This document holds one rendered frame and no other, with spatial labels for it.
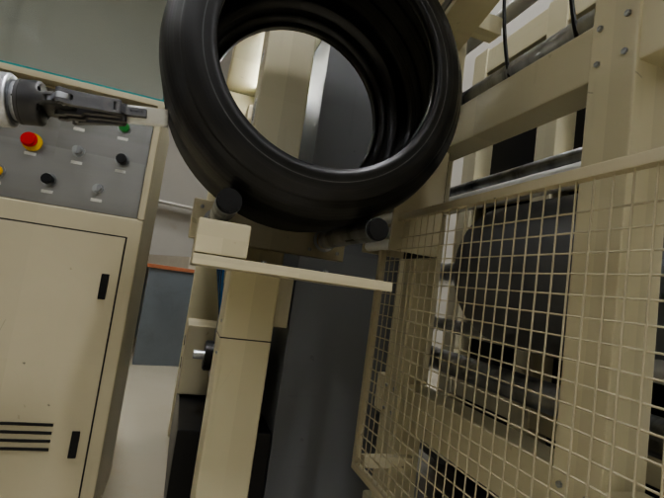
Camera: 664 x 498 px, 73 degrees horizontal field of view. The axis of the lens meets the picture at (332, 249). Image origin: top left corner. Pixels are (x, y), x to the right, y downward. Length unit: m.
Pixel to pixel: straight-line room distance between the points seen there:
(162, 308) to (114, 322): 2.32
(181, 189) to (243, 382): 7.98
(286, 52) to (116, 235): 0.71
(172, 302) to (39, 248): 2.38
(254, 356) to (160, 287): 2.62
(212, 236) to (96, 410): 0.85
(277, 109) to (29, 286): 0.84
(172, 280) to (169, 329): 0.39
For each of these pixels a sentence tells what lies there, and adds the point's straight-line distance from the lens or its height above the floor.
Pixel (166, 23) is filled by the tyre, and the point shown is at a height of 1.18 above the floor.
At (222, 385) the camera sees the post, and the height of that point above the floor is 0.50.
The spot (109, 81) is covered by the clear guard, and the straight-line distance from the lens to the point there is 1.58.
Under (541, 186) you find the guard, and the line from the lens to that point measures 0.79.
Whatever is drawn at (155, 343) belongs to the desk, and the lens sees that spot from 3.80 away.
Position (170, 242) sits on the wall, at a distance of 8.92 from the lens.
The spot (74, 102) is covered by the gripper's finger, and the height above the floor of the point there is 1.02.
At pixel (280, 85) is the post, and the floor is 1.29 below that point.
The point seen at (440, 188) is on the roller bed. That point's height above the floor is 1.09.
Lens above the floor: 0.78
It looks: 5 degrees up
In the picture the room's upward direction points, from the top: 8 degrees clockwise
